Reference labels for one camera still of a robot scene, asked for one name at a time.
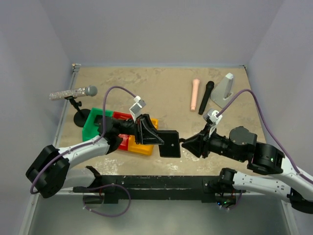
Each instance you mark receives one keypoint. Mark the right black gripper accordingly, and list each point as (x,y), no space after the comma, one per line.
(199,145)

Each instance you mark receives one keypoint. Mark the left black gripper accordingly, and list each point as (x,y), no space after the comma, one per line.
(145,132)

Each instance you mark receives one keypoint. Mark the black leather card holder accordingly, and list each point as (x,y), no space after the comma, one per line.
(171,146)

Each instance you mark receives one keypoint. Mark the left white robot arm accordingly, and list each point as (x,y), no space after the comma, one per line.
(48,172)

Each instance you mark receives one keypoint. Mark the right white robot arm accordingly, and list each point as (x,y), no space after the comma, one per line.
(276,175)

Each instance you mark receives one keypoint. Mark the yellow plastic bin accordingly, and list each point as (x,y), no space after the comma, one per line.
(139,148)

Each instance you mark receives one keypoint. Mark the red plastic bin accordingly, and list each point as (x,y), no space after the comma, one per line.
(125,142)

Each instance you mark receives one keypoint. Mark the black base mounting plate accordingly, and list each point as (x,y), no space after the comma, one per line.
(197,188)

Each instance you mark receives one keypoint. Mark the black item in green bin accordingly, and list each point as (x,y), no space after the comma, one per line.
(98,121)

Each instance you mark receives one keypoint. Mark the green plastic bin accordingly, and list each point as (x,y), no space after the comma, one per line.
(90,130)

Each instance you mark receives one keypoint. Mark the grey wedge stand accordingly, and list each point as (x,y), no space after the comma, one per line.
(223,93)

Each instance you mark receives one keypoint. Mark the black microphone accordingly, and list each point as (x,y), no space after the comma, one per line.
(208,90)

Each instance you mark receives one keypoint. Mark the pink microphone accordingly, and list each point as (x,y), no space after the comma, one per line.
(194,95)

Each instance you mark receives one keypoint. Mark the glitter silver microphone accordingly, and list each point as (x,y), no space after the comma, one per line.
(75,93)

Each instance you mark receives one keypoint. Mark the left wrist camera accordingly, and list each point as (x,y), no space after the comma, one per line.
(135,109)

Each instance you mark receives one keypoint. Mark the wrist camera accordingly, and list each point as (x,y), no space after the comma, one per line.
(135,109)
(212,119)

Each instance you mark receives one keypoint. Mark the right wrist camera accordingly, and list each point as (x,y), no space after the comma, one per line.
(212,119)

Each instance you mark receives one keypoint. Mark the aluminium frame rail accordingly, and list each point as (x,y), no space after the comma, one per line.
(33,200)

